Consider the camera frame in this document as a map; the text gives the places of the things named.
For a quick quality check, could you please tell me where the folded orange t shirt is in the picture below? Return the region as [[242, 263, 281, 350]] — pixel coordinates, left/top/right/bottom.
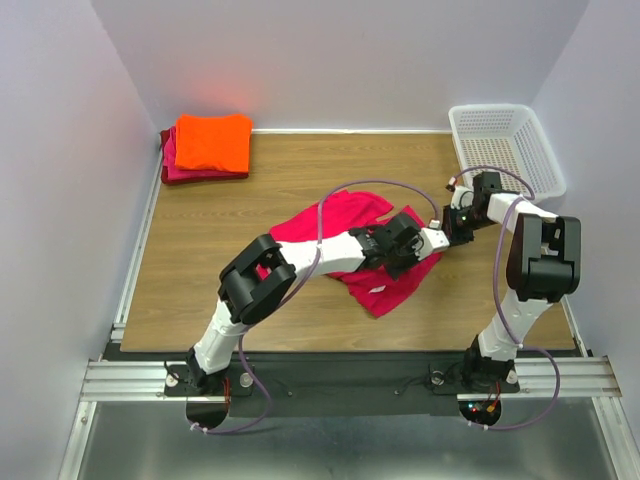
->
[[175, 114, 253, 174]]

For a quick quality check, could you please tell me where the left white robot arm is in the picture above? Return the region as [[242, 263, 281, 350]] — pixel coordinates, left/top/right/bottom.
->
[[186, 212, 449, 394]]

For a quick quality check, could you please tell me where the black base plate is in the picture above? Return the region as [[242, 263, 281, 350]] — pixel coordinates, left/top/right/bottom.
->
[[164, 351, 520, 420]]

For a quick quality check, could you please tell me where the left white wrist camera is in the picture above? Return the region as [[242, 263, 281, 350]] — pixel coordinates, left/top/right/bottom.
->
[[417, 219, 450, 261]]

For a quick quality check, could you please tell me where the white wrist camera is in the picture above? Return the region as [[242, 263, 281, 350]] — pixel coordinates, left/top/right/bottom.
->
[[446, 177, 474, 210], [417, 219, 450, 261]]

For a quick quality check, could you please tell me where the folded pink t shirt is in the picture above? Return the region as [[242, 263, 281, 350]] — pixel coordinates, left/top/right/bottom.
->
[[160, 124, 241, 183]]

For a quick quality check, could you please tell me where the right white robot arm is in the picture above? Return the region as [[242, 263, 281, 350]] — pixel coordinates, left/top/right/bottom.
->
[[443, 168, 581, 390]]

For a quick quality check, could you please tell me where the folded dark red t shirt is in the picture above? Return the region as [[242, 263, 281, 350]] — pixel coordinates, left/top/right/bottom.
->
[[158, 128, 250, 189]]

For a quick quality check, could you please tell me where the white plastic basket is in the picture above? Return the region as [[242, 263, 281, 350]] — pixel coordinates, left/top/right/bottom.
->
[[448, 103, 566, 202]]

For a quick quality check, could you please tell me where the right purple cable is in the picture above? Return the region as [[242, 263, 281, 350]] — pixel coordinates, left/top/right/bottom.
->
[[449, 165, 562, 432]]

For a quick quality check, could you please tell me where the aluminium frame rail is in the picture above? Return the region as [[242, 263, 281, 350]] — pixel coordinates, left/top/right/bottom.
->
[[59, 357, 621, 479]]

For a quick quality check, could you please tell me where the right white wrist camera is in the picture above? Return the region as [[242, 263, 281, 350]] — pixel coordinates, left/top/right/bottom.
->
[[446, 177, 474, 210]]

